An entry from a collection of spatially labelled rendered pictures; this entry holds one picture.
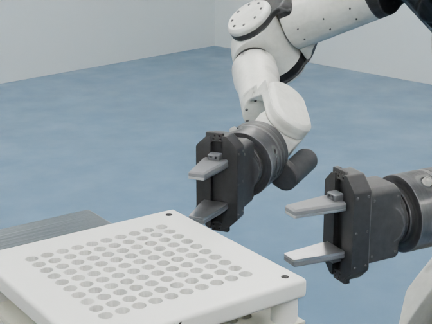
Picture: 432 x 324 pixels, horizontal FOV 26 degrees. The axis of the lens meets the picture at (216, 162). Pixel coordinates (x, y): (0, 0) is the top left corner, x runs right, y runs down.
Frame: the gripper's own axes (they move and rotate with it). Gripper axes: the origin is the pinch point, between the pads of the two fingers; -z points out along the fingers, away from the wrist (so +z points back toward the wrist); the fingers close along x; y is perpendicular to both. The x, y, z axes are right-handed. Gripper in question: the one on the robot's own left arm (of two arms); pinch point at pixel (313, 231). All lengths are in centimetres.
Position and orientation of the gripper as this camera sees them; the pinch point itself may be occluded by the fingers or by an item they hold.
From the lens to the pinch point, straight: 99.8
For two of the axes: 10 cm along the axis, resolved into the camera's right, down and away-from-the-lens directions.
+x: 0.1, 9.5, 3.0
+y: -4.6, -2.6, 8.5
